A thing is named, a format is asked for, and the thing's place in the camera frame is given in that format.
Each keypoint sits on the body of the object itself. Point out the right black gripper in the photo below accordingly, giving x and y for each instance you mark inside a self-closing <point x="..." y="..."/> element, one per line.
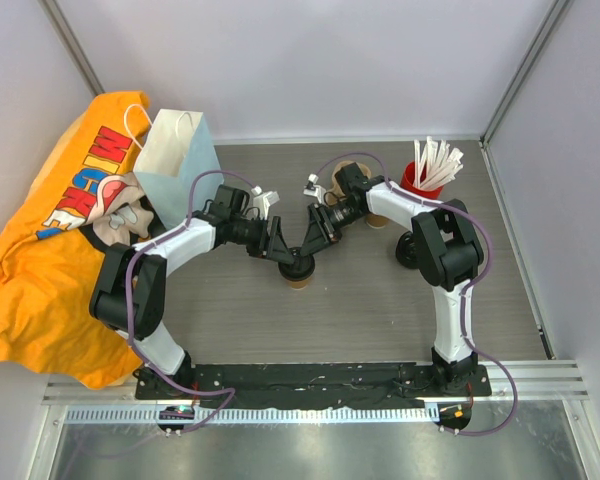
<point x="320" y="232"/>

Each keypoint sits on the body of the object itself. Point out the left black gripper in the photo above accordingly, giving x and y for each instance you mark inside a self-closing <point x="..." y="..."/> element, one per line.
<point x="270" y="244"/>

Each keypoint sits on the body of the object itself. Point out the black plastic cup lid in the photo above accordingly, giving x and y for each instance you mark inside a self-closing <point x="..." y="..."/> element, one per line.
<point x="302" y="267"/>

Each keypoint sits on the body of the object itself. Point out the single brown paper cup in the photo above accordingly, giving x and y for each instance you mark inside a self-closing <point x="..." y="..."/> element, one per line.
<point x="299" y="283"/>

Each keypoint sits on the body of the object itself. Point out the stack of paper cups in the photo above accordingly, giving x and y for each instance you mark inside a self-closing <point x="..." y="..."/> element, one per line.
<point x="376" y="221"/>

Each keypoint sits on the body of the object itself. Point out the white blue paper bag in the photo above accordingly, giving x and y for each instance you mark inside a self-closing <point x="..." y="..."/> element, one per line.
<point x="177" y="166"/>

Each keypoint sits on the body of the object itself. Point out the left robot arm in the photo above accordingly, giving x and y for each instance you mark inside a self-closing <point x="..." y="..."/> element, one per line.
<point x="130" y="292"/>

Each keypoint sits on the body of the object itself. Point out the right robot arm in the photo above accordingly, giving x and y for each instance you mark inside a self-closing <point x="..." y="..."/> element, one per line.
<point x="443" y="247"/>

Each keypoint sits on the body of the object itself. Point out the stacked pulp cup carriers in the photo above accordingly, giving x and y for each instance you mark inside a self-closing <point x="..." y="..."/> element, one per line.
<point x="344" y="172"/>

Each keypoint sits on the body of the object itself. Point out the wrapped white straws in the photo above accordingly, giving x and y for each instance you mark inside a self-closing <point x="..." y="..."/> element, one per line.
<point x="436" y="163"/>

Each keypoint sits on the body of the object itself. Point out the orange printed shirt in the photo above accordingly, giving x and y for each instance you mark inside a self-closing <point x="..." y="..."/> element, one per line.
<point x="84" y="199"/>

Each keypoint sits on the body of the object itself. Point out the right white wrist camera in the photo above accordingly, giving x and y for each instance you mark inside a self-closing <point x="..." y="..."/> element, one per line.
<point x="314" y="190"/>

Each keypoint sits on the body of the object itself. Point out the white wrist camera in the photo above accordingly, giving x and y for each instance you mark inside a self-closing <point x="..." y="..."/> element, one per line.
<point x="314" y="190"/>
<point x="262" y="201"/>

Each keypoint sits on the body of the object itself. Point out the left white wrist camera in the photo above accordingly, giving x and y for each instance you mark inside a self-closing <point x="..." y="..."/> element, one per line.
<point x="262" y="201"/>

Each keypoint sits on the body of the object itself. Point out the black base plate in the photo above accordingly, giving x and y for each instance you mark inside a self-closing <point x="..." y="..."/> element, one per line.
<point x="335" y="385"/>

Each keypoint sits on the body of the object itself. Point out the white slotted cable duct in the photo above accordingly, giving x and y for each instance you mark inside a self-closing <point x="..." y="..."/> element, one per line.
<point x="168" y="414"/>

